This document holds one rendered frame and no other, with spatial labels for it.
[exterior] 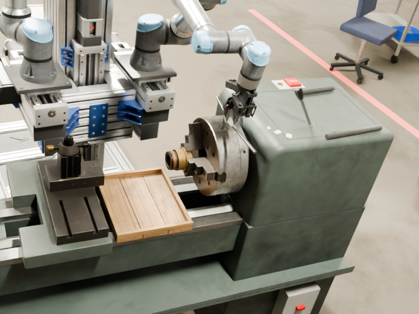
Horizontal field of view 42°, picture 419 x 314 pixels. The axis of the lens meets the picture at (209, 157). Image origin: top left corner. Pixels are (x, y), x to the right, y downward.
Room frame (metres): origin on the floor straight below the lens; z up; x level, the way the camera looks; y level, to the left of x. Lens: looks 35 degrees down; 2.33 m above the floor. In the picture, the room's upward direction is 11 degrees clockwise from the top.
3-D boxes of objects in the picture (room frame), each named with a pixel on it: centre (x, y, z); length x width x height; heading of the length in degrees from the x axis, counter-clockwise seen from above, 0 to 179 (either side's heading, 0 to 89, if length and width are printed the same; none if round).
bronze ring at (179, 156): (1.71, 0.11, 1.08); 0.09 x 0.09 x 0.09; 30
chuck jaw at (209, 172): (1.66, 0.01, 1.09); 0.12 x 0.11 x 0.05; 30
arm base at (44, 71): (1.99, 0.78, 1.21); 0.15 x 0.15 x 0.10
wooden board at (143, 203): (1.64, 0.23, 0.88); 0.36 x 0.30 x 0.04; 29
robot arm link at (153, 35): (2.28, 0.37, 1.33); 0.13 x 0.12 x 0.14; 116
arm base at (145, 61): (2.28, 0.38, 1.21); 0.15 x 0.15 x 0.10
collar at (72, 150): (1.57, 0.51, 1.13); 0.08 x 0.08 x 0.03
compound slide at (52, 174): (1.59, 0.49, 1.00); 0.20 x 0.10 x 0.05; 119
